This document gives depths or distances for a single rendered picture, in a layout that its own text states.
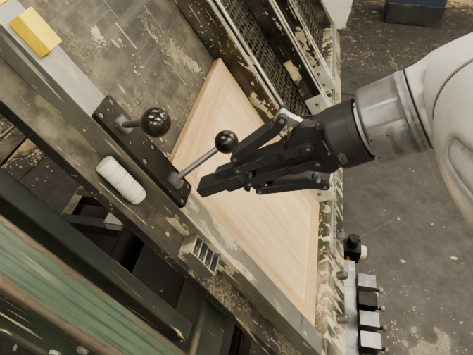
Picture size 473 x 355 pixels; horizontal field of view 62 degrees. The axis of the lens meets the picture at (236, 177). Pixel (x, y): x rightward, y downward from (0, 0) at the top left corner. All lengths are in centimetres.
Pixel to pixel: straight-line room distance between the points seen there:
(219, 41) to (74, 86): 50
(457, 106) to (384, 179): 251
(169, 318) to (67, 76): 42
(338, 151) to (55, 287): 33
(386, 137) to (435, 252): 209
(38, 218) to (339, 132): 40
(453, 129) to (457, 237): 235
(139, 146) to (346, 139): 31
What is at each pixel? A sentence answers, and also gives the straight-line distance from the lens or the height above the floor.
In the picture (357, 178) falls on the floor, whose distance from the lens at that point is 276.
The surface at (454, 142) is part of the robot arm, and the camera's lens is 29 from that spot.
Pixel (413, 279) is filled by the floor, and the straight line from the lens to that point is 234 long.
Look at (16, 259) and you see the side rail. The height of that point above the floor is 150.
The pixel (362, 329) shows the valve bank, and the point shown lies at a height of 73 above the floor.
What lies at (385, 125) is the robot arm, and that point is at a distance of 43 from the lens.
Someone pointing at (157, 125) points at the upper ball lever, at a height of 154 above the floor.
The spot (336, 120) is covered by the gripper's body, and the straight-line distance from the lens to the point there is 45.
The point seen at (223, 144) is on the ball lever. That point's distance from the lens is 61.
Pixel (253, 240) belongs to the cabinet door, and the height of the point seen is 114.
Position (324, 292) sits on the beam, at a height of 90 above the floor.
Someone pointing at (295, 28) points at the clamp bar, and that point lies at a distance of 169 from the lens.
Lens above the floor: 182
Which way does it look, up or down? 44 degrees down
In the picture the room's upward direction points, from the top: straight up
